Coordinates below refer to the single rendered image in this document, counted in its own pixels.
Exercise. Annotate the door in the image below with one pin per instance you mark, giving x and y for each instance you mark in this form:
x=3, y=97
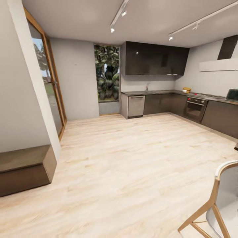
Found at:
x=44, y=53

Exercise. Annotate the cabinet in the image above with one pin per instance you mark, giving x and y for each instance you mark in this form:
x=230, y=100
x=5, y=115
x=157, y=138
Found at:
x=26, y=168
x=172, y=61
x=140, y=58

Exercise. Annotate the microwave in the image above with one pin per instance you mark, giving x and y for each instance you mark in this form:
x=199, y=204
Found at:
x=233, y=94

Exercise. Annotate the popcorn bag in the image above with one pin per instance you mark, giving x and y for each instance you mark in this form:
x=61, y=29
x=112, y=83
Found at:
x=186, y=90

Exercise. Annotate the burner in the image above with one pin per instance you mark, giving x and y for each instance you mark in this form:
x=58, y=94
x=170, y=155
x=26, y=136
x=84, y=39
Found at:
x=209, y=95

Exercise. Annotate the dishwasher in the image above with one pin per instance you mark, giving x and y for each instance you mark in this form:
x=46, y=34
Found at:
x=135, y=106

